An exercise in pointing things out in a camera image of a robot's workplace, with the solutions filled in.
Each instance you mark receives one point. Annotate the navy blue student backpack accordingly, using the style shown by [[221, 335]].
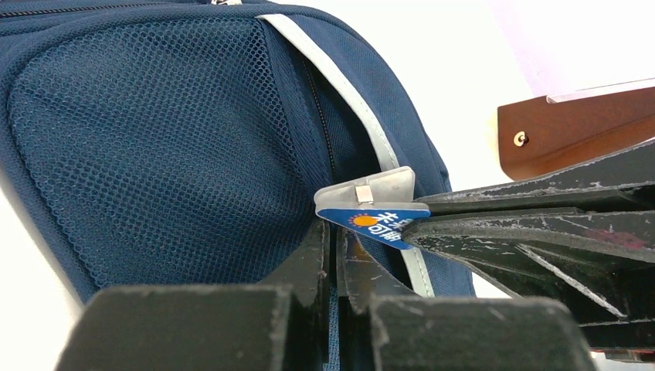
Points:
[[182, 142]]

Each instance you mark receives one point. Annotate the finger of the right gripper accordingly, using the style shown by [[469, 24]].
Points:
[[599, 265], [620, 181]]

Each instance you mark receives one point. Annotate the blue triangular eraser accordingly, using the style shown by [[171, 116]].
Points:
[[378, 206]]

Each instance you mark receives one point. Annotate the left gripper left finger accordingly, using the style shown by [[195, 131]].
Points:
[[279, 323]]

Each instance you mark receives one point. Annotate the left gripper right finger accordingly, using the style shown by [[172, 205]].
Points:
[[384, 325]]

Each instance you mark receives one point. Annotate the brown leather pouch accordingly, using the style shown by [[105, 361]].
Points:
[[535, 137]]

